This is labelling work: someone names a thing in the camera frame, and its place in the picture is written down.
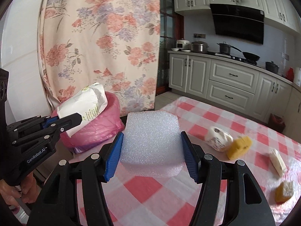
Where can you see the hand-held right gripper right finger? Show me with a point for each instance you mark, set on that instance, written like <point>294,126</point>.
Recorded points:
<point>189,157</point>

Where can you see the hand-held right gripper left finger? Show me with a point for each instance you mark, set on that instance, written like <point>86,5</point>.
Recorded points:
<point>114,156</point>

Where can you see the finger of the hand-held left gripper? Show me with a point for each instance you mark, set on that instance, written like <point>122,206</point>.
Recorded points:
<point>68,122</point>
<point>48,122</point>

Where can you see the white paper bag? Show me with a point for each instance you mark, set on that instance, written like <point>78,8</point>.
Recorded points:
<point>81,103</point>

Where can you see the pink trash bag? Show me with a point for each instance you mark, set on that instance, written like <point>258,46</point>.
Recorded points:
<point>96,131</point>

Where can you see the thick white foam block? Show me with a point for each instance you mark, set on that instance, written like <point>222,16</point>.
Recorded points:
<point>150,143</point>

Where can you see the person's left hand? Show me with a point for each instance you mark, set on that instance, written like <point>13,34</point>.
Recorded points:
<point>28,190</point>

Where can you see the printed white paper cup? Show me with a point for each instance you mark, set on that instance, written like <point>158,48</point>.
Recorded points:
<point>217,139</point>

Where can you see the pink checked tablecloth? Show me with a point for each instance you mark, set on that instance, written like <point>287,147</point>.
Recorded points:
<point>164,200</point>

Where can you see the white lower kitchen cabinets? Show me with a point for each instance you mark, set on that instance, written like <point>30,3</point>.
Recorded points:
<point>225,80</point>

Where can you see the floral curtain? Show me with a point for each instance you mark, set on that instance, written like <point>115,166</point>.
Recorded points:
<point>101,40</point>

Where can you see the red floor bin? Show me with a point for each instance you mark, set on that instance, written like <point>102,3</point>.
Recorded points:
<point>277,122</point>

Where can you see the wooden framed glass door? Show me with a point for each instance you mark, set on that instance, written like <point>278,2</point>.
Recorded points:
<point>168,51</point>

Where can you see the small white bowl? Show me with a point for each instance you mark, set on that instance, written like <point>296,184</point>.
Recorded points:
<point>175,49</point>

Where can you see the steel lidded pot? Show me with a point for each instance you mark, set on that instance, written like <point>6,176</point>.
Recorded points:
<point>199,47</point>

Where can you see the gas stove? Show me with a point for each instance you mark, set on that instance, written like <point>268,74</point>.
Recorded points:
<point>237,57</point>

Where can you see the white rice cooker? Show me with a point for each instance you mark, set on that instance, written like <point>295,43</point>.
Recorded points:
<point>183,45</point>

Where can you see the black frying pan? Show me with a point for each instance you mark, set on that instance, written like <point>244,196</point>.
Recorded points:
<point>251,56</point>

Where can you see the black lidded pot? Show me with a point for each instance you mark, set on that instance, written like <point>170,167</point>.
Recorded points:
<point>272,67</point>

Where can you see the red jug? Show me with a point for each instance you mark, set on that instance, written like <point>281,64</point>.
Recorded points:
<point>290,74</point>

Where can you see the white electric kettle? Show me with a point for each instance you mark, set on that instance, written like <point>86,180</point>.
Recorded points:
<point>298,76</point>

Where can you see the black range hood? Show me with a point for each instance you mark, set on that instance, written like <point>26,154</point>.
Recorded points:
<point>237,23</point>

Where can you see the wall socket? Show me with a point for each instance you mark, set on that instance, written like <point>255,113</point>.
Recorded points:
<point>285,56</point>
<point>199,36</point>

